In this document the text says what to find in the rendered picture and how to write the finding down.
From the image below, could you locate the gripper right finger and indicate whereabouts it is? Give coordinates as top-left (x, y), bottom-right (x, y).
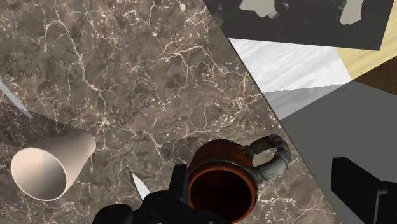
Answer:
top-left (330, 156), bottom-right (397, 224)

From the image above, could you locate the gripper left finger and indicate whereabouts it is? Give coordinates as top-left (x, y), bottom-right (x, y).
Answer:
top-left (92, 164), bottom-right (191, 224)

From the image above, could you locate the white serrated knife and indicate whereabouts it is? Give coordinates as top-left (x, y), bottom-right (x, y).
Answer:
top-left (125, 165), bottom-right (152, 202)

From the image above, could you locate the beige cone-shaped cup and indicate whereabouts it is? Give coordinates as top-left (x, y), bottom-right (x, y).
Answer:
top-left (10, 129), bottom-right (97, 202)

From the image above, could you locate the dark patterned robot stand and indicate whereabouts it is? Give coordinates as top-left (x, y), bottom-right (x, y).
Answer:
top-left (202, 0), bottom-right (395, 52)

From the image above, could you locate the thin pale grey slab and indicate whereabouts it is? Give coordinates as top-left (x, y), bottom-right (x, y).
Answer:
top-left (0, 81), bottom-right (34, 120)

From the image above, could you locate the red-brown mug with grey handle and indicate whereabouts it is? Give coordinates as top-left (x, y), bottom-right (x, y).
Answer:
top-left (187, 134), bottom-right (291, 224)

